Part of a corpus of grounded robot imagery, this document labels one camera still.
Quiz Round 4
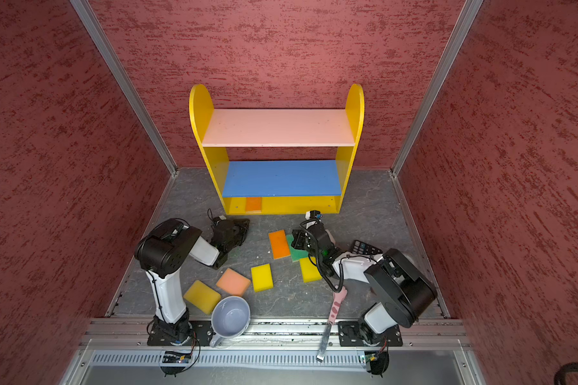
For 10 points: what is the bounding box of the green scrub sponge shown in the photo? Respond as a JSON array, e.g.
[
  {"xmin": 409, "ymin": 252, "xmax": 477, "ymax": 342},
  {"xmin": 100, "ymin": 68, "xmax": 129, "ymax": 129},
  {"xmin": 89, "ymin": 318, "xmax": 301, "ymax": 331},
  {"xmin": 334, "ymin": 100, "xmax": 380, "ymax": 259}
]
[{"xmin": 286, "ymin": 234, "xmax": 308, "ymax": 262}]

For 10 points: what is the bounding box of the orange sponge yellow base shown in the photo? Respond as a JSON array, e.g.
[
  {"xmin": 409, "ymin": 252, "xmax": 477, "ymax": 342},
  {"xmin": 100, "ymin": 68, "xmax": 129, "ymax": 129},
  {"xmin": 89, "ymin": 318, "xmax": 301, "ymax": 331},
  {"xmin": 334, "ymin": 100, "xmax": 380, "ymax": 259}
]
[
  {"xmin": 268, "ymin": 230, "xmax": 291, "ymax": 260},
  {"xmin": 245, "ymin": 197, "xmax": 263, "ymax": 213}
]

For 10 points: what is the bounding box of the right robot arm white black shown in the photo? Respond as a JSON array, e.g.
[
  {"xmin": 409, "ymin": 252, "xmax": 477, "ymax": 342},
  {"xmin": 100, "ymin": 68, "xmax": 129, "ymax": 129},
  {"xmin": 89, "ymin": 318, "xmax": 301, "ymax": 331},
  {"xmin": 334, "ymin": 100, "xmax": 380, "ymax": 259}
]
[{"xmin": 292, "ymin": 218, "xmax": 438, "ymax": 344}]

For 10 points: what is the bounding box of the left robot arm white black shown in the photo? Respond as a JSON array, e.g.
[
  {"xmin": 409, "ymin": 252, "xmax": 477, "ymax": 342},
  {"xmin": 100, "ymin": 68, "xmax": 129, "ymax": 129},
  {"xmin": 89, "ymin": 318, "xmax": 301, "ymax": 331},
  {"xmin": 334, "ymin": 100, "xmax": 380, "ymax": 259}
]
[{"xmin": 134, "ymin": 216, "xmax": 250, "ymax": 326}]

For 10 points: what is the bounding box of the yellow shelf unit pink blue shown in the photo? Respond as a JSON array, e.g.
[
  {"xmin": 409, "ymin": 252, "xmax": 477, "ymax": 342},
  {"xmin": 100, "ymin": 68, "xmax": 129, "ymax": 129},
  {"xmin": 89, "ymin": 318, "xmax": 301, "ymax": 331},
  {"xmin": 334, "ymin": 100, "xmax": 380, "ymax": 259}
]
[{"xmin": 189, "ymin": 83, "xmax": 365, "ymax": 216}]

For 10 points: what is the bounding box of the yellow square sponge right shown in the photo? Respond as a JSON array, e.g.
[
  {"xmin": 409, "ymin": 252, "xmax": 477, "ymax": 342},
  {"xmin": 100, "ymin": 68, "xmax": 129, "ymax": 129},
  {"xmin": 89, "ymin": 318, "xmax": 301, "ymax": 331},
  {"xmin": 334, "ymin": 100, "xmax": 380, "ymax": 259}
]
[{"xmin": 300, "ymin": 258, "xmax": 322, "ymax": 283}]

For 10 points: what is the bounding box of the yellow square sponge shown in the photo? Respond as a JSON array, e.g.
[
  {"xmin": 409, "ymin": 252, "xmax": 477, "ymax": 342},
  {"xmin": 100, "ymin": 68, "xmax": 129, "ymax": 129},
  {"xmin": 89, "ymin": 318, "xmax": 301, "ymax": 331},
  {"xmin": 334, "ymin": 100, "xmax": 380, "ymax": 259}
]
[
  {"xmin": 251, "ymin": 264, "xmax": 274, "ymax": 293},
  {"xmin": 300, "ymin": 258, "xmax": 322, "ymax": 283}
]

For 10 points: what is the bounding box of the black calculator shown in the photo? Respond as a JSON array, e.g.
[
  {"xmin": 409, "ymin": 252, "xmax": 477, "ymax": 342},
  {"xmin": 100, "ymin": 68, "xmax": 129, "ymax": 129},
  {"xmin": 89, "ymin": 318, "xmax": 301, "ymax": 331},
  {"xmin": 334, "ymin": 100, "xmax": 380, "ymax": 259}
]
[{"xmin": 349, "ymin": 240, "xmax": 383, "ymax": 256}]

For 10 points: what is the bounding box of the salmon orange sponge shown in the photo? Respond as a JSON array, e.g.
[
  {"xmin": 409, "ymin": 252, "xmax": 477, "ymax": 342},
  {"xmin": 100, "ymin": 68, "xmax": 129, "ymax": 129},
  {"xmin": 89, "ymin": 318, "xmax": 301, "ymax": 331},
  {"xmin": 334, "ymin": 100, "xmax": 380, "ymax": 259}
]
[{"xmin": 216, "ymin": 268, "xmax": 251, "ymax": 297}]

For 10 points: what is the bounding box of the yellow square sponge middle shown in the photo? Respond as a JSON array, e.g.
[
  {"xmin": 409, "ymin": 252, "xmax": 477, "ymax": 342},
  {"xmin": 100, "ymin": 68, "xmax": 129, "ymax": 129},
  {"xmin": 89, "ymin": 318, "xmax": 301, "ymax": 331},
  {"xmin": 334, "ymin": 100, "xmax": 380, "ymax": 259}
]
[{"xmin": 251, "ymin": 264, "xmax": 274, "ymax": 293}]

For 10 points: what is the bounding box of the large yellow sponge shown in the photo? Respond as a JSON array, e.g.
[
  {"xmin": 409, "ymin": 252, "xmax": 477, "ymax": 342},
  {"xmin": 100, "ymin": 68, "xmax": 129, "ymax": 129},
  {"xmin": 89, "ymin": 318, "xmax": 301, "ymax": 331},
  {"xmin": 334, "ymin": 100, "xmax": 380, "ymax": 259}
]
[{"xmin": 184, "ymin": 280, "xmax": 222, "ymax": 314}]

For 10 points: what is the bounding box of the grey blue mug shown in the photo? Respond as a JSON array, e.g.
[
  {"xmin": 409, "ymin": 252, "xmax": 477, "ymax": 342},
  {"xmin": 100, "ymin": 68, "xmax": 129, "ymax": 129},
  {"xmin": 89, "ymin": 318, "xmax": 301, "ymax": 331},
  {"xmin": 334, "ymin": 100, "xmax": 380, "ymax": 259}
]
[{"xmin": 210, "ymin": 296, "xmax": 251, "ymax": 347}]

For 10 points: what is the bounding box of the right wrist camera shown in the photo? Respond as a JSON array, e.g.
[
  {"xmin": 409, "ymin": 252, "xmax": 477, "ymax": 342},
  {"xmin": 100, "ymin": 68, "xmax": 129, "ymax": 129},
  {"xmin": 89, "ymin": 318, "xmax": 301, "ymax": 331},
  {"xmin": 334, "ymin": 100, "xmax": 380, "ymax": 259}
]
[{"xmin": 305, "ymin": 210, "xmax": 322, "ymax": 221}]

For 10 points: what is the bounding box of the pink handled knife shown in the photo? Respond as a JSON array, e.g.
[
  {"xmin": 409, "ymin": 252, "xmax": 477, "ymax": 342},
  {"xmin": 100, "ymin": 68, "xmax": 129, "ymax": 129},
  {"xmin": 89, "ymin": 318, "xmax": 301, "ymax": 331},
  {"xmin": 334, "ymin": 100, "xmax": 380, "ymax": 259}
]
[{"xmin": 316, "ymin": 287, "xmax": 348, "ymax": 363}]

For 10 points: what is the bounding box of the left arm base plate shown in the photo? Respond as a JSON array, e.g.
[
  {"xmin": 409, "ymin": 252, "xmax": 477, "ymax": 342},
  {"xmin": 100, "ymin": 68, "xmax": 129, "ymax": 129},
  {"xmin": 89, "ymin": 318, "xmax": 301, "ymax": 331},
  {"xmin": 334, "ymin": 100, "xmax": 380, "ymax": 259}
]
[{"xmin": 146, "ymin": 318, "xmax": 215, "ymax": 347}]

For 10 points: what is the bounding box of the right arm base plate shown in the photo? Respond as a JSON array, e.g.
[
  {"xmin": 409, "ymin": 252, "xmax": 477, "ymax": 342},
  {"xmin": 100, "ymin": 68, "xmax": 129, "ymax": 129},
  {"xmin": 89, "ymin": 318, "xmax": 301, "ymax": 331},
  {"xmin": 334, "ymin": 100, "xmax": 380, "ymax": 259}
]
[{"xmin": 337, "ymin": 321, "xmax": 403, "ymax": 347}]

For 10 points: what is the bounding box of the black cable corner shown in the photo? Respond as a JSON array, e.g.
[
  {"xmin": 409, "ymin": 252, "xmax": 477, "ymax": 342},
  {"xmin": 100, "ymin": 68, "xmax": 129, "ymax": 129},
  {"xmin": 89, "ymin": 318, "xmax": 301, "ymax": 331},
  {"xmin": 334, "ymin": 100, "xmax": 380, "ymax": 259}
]
[{"xmin": 553, "ymin": 362, "xmax": 578, "ymax": 385}]

